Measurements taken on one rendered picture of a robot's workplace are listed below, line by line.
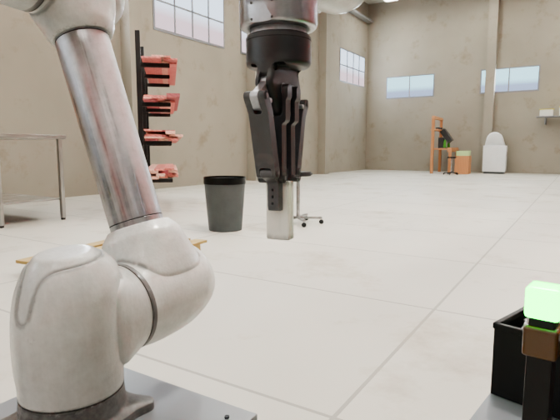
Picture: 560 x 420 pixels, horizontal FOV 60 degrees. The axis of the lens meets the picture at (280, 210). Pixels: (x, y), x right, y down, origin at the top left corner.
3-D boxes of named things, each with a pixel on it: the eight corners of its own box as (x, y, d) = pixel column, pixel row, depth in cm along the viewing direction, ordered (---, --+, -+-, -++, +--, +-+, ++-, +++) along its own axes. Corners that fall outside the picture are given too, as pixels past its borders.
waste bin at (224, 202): (214, 225, 526) (213, 175, 519) (252, 227, 515) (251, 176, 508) (197, 232, 485) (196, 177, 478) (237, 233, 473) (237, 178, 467)
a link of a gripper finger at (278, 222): (291, 181, 57) (288, 181, 56) (291, 239, 57) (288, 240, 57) (268, 180, 58) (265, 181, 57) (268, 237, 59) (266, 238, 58)
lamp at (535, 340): (556, 364, 58) (558, 332, 58) (520, 355, 61) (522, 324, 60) (562, 353, 61) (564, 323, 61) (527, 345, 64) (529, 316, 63)
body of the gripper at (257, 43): (266, 43, 60) (267, 118, 62) (231, 29, 53) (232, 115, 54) (322, 37, 57) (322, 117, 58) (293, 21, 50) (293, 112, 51)
